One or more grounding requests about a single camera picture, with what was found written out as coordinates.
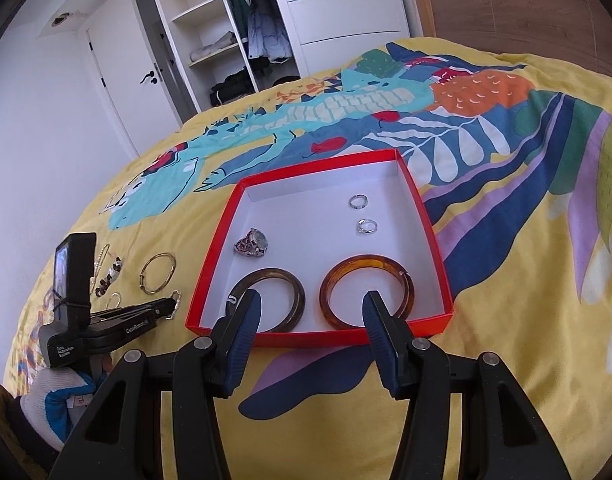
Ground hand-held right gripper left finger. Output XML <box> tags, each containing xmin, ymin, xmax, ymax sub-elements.
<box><xmin>48</xmin><ymin>290</ymin><xmax>263</xmax><ymax>480</ymax></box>

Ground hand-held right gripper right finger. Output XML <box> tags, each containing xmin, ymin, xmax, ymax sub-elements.
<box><xmin>362</xmin><ymin>290</ymin><xmax>572</xmax><ymax>480</ymax></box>

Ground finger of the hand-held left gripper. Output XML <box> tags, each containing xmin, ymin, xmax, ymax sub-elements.
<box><xmin>136</xmin><ymin>297</ymin><xmax>181</xmax><ymax>322</ymax></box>

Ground dark brown bangle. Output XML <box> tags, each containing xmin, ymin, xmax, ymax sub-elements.
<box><xmin>227</xmin><ymin>269</ymin><xmax>307</xmax><ymax>333</ymax></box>

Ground amber bangle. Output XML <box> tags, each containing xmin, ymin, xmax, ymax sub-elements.
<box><xmin>319</xmin><ymin>255</ymin><xmax>416</xmax><ymax>332</ymax></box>

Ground silver wristwatch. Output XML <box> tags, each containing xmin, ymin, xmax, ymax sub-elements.
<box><xmin>234</xmin><ymin>227</ymin><xmax>270</xmax><ymax>259</ymax></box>

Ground red jewelry box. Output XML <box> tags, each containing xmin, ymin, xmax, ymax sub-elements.
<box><xmin>185</xmin><ymin>148</ymin><xmax>455</xmax><ymax>348</ymax></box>

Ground person's left forearm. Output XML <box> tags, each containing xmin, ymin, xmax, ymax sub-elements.
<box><xmin>3</xmin><ymin>392</ymin><xmax>62</xmax><ymax>473</ymax></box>

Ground person's left hand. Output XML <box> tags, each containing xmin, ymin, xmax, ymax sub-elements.
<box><xmin>16</xmin><ymin>355</ymin><xmax>107</xmax><ymax>453</ymax></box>

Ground dark thin bangle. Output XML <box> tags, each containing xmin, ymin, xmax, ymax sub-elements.
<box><xmin>138</xmin><ymin>252</ymin><xmax>178</xmax><ymax>295</ymax></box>

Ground yellow printed blanket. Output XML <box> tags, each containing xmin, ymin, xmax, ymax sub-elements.
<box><xmin>1</xmin><ymin>35</ymin><xmax>612</xmax><ymax>480</ymax></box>

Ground white door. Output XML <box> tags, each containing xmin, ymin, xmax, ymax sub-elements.
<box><xmin>83</xmin><ymin>0</ymin><xmax>182</xmax><ymax>158</ymax></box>

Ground folded dark clothes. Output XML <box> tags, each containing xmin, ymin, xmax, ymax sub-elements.
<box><xmin>208</xmin><ymin>67</ymin><xmax>259</xmax><ymax>107</ymax></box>

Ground dark bag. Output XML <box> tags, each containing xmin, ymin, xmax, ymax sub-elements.
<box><xmin>258</xmin><ymin>74</ymin><xmax>302</xmax><ymax>92</ymax></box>

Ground folded grey clothes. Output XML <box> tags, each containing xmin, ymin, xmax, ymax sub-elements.
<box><xmin>188</xmin><ymin>31</ymin><xmax>239</xmax><ymax>63</ymax></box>

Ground hanging jackets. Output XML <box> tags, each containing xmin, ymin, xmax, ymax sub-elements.
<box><xmin>228</xmin><ymin>0</ymin><xmax>293</xmax><ymax>63</ymax></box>

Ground white wardrobe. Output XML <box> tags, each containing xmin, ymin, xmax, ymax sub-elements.
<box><xmin>143</xmin><ymin>0</ymin><xmax>412</xmax><ymax>111</ymax></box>

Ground wooden headboard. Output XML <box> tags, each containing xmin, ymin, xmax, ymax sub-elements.
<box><xmin>411</xmin><ymin>0</ymin><xmax>612</xmax><ymax>78</ymax></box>

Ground brown and white bead bracelet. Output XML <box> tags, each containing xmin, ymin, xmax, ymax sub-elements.
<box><xmin>92</xmin><ymin>256</ymin><xmax>124</xmax><ymax>297</ymax></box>

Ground gold chain bracelet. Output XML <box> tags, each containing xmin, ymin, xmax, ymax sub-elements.
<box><xmin>91</xmin><ymin>244</ymin><xmax>111</xmax><ymax>281</ymax></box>

